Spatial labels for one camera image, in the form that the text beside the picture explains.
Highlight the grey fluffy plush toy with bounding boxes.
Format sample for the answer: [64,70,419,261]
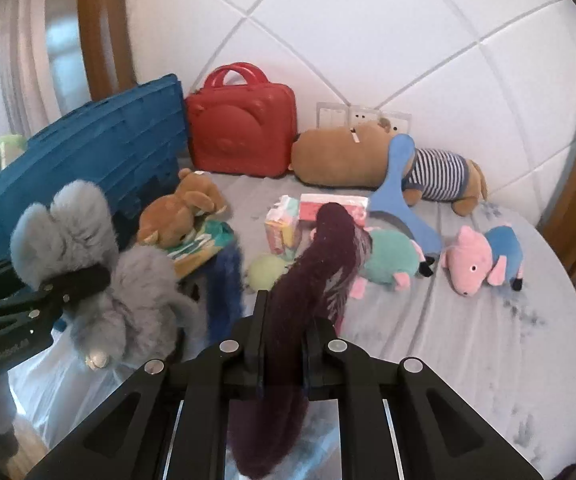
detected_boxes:
[10,180,207,370]

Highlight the dark maroon knitted cloth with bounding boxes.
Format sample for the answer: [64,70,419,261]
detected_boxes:
[228,203,371,479]

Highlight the light green plush ball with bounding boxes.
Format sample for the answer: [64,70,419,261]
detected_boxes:
[245,254,289,292]

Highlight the pink pig plush blue shirt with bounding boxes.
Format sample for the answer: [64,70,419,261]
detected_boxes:
[440,226,523,297]

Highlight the green frog plush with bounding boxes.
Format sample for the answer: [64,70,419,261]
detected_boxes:
[0,134,28,172]

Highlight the small brown plush bear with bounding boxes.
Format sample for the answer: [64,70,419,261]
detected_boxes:
[136,168,228,249]

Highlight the blue feather duster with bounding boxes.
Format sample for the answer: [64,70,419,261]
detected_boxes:
[204,242,243,344]

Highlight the blue plastic crate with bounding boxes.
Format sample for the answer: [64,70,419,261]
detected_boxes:
[0,74,189,259]

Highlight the pink pig plush green shirt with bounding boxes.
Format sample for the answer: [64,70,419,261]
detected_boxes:
[350,226,434,299]

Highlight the white curtain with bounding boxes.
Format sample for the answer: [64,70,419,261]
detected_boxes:
[0,0,61,138]

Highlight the pastel tissue packet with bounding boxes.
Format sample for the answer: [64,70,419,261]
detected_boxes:
[264,195,302,261]

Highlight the red toy suitcase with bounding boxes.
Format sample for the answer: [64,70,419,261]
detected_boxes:
[185,62,297,178]

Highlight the pink tissue pack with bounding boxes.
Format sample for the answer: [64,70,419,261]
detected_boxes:
[299,193,371,229]

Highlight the large brown plush dog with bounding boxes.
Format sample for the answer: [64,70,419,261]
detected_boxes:
[289,118,488,217]

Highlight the blue plastic back scratcher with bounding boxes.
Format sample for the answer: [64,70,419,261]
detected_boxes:
[367,134,443,256]

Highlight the wooden door frame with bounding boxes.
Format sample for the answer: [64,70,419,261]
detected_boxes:
[45,0,138,106]

